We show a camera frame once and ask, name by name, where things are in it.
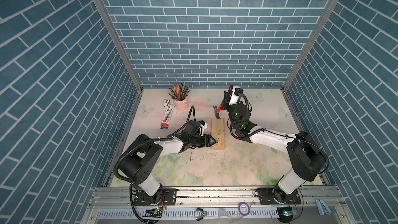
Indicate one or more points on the bundle of coloured pencils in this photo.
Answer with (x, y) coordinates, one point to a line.
(179, 92)

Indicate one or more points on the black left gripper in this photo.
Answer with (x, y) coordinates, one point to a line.
(205, 142)

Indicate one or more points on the aluminium corner post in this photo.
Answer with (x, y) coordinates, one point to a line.
(321, 22)
(101, 8)

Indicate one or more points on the red black claw hammer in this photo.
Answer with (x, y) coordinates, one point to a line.
(217, 111)

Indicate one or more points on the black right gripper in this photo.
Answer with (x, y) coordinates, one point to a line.
(226, 105)

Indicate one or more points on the grey blue clamp tool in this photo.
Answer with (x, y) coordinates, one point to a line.
(323, 208)

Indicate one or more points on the aluminium corner post left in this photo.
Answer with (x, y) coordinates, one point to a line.
(101, 8)

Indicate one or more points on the white blue pencil box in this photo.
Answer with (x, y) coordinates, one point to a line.
(167, 117)

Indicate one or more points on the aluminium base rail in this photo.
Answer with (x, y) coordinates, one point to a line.
(190, 203)

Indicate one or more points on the pink metal pencil bucket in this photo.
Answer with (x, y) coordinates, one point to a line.
(182, 105)

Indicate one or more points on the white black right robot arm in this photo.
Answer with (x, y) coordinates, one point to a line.
(307, 159)

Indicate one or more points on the aluminium corner post right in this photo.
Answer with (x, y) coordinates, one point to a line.
(321, 22)

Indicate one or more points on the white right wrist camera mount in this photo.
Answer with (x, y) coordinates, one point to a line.
(235, 92)

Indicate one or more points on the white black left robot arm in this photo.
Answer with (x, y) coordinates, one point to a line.
(135, 165)

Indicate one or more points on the light wooden nail block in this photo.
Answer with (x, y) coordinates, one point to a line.
(218, 133)

